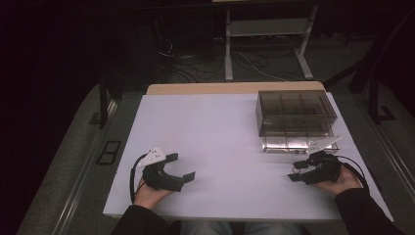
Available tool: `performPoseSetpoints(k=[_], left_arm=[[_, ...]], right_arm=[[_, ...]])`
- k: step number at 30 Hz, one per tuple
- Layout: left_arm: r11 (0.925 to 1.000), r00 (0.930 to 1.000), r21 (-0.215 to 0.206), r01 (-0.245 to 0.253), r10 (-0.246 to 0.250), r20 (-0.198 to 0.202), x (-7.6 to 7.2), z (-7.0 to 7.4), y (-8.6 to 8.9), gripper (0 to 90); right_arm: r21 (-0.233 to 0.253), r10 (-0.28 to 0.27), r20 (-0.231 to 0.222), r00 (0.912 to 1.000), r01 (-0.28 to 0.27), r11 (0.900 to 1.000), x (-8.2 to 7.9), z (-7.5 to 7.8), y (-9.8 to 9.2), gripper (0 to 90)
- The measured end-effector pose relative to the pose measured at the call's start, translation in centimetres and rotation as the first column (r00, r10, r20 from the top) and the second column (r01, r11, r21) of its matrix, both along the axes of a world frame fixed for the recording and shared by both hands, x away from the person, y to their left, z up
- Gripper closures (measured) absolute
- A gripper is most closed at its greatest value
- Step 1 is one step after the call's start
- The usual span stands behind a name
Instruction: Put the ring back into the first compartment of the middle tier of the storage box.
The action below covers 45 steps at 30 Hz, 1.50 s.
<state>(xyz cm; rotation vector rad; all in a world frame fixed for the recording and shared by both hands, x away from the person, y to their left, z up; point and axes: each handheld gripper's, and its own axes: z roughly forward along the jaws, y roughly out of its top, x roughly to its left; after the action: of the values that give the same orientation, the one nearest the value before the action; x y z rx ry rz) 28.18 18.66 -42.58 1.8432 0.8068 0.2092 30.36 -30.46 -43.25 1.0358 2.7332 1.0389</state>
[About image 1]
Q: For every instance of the dark metal stand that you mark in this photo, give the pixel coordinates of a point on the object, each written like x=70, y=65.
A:
x=104, y=101

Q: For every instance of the person's left hand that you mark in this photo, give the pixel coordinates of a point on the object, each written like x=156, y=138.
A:
x=147, y=196

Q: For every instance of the smoked acrylic drawer box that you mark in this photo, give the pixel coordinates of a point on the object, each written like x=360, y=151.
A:
x=295, y=109

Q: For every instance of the dark stand with foot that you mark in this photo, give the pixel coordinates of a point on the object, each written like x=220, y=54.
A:
x=375, y=84

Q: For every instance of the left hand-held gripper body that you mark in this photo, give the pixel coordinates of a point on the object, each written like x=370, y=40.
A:
x=160, y=178

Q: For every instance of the smoked acrylic drawer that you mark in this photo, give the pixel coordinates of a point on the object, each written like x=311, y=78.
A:
x=280, y=143

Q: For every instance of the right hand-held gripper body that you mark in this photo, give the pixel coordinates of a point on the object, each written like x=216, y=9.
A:
x=326, y=168

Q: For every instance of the grey metal stand frame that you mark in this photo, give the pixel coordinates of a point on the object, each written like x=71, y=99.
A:
x=267, y=26

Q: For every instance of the person's legs in jeans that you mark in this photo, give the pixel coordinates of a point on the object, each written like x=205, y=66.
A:
x=241, y=228

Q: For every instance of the white board sheet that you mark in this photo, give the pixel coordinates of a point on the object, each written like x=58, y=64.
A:
x=215, y=147

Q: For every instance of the black floor frame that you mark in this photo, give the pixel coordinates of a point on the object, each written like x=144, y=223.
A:
x=109, y=152

